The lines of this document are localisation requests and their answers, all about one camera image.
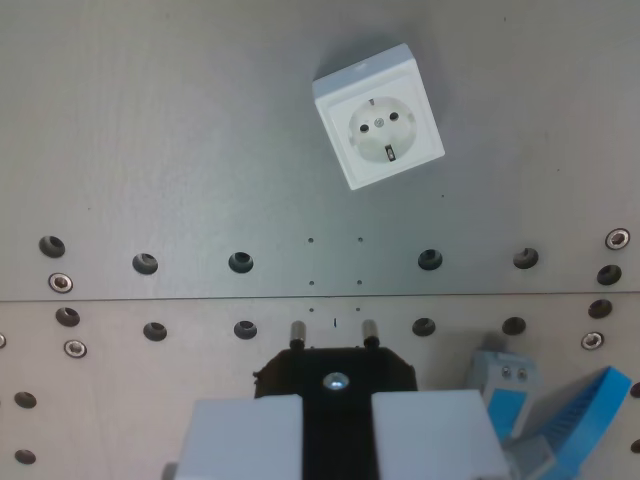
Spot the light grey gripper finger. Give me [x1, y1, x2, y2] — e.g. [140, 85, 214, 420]
[371, 389, 512, 480]
[161, 395, 305, 480]

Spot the black power plug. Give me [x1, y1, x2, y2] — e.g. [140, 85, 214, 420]
[253, 319, 421, 480]

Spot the white and blue terminal module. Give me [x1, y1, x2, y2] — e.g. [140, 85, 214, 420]
[467, 343, 544, 442]

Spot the blue ribbed plastic part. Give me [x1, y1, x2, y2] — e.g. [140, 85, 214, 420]
[500, 365, 634, 480]

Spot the white wall socket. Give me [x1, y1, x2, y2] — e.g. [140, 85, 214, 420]
[311, 42, 446, 192]

